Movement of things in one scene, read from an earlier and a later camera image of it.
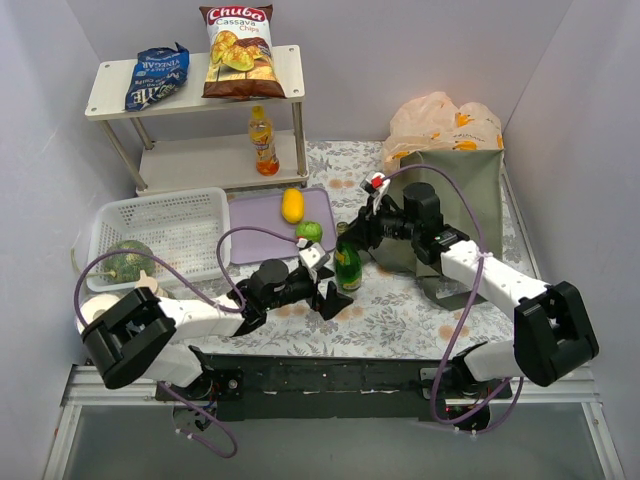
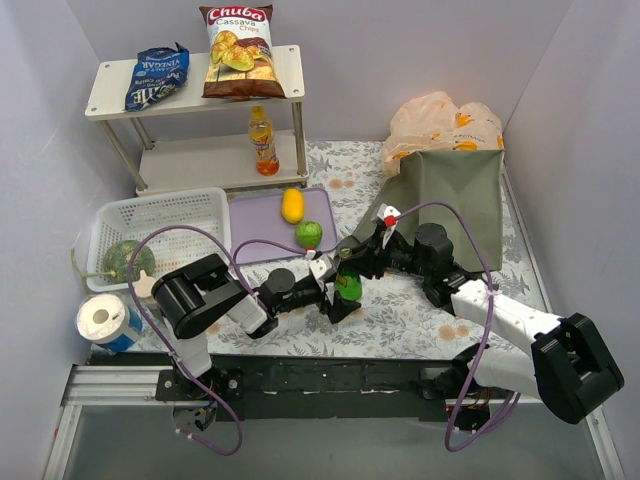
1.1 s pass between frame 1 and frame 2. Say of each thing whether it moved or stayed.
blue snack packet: stayed
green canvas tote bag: stayed
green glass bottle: moved
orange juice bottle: stayed
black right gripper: moved
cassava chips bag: stayed
